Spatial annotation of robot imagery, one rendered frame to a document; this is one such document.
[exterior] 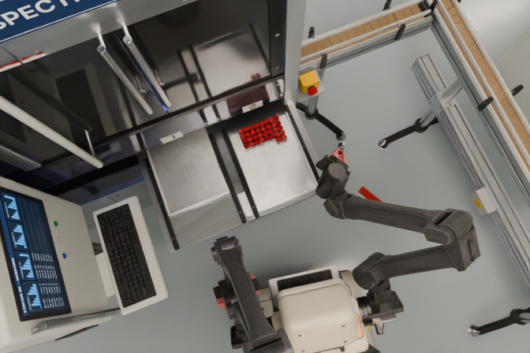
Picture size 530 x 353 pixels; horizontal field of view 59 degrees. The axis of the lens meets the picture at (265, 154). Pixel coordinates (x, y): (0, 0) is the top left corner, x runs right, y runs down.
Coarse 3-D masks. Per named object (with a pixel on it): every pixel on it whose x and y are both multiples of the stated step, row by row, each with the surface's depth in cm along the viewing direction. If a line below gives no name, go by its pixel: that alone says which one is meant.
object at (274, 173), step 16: (288, 128) 196; (240, 144) 195; (272, 144) 194; (288, 144) 194; (240, 160) 193; (256, 160) 193; (272, 160) 193; (288, 160) 192; (304, 160) 192; (256, 176) 191; (272, 176) 191; (288, 176) 191; (304, 176) 190; (256, 192) 189; (272, 192) 189; (288, 192) 189; (304, 192) 189
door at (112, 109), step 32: (32, 64) 108; (64, 64) 113; (96, 64) 118; (128, 64) 124; (32, 96) 121; (64, 96) 126; (96, 96) 133; (128, 96) 140; (0, 128) 129; (32, 128) 136; (64, 128) 144; (96, 128) 152; (128, 128) 162
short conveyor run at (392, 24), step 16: (416, 0) 200; (368, 16) 203; (384, 16) 203; (400, 16) 203; (416, 16) 198; (336, 32) 198; (352, 32) 201; (368, 32) 197; (384, 32) 201; (400, 32) 198; (416, 32) 208; (304, 48) 200; (320, 48) 200; (336, 48) 197; (352, 48) 199; (368, 48) 204; (304, 64) 198; (320, 64) 199; (336, 64) 206
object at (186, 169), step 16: (176, 144) 196; (192, 144) 195; (208, 144) 195; (160, 160) 194; (176, 160) 194; (192, 160) 194; (208, 160) 193; (160, 176) 192; (176, 176) 192; (192, 176) 192; (208, 176) 192; (160, 192) 187; (176, 192) 190; (192, 192) 190; (208, 192) 190; (224, 192) 186; (176, 208) 189
